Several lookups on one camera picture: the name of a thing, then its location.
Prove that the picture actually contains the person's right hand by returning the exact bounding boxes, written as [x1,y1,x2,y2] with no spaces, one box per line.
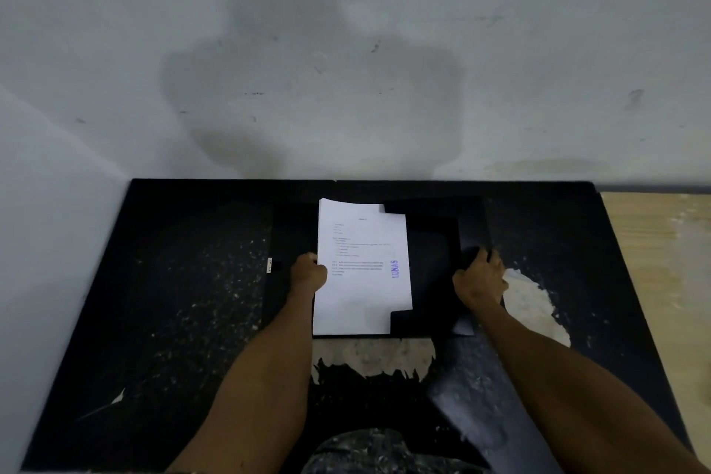
[452,247,510,313]

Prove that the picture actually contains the person's left forearm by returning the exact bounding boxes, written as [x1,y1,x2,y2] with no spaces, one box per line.
[166,293,320,474]

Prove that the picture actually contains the light wooden board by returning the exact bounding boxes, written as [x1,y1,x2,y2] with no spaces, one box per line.
[600,191,711,460]

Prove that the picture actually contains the camouflage trousers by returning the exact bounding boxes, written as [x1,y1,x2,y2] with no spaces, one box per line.
[303,427,491,474]

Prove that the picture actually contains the dark grey plastic sheet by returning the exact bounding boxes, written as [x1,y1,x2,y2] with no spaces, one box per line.
[425,318,563,474]

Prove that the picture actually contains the person's left hand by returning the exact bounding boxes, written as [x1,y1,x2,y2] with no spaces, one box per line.
[288,253,330,303]

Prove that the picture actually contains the person's right forearm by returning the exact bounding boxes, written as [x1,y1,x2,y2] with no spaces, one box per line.
[464,296,711,474]

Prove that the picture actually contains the white printed paper stack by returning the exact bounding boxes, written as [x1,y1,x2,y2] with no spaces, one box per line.
[312,198,414,337]

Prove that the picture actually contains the black document folder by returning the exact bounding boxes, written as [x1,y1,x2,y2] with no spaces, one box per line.
[261,195,505,339]

